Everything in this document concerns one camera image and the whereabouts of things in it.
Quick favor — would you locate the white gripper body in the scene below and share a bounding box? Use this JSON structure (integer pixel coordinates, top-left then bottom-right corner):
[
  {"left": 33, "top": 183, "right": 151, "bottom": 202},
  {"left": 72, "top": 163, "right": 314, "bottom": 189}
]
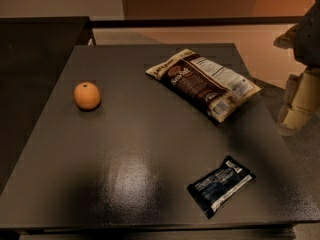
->
[{"left": 273, "top": 0, "right": 320, "bottom": 67}]

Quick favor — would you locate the orange fruit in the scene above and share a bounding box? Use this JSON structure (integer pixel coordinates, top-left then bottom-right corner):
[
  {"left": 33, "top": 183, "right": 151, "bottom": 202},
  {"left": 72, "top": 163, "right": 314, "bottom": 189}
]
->
[{"left": 73, "top": 82, "right": 101, "bottom": 111}]

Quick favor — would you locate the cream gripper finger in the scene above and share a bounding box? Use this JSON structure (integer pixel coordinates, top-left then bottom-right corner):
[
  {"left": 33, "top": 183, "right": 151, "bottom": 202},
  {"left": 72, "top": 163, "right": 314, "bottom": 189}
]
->
[{"left": 276, "top": 67, "right": 320, "bottom": 136}]

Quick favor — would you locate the brown and cream snack bag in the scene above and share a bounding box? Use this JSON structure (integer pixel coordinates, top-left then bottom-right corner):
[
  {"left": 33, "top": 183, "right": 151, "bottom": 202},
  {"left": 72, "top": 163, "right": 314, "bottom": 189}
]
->
[{"left": 146, "top": 49, "right": 261, "bottom": 123}]

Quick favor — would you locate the small black snack packet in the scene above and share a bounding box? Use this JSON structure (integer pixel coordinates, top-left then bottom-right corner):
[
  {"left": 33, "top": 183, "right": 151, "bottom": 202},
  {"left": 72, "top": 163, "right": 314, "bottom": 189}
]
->
[{"left": 187, "top": 156, "right": 256, "bottom": 219}]

